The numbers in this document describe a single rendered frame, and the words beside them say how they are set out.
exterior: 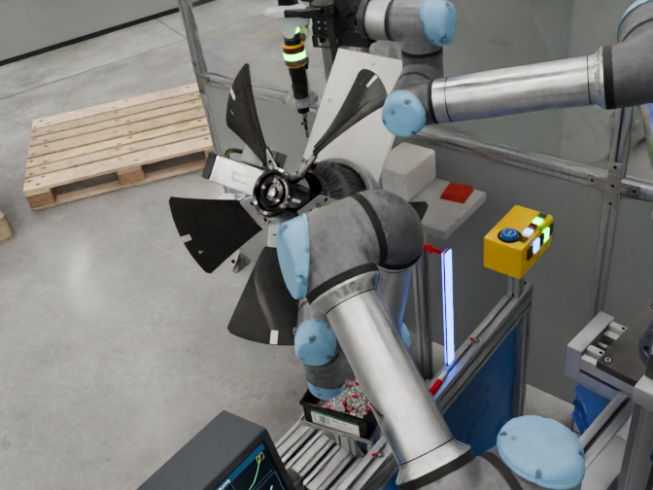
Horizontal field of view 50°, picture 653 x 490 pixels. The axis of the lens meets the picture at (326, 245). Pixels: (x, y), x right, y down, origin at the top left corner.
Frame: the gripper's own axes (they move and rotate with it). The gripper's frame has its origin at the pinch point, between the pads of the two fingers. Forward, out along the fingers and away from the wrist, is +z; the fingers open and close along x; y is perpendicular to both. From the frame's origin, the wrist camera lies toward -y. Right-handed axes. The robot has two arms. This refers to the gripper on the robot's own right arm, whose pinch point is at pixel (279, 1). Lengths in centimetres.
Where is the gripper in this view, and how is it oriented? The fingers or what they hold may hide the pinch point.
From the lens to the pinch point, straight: 145.8
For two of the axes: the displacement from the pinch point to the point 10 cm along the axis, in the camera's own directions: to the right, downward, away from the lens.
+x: 4.9, -5.7, 6.6
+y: 1.3, 8.0, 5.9
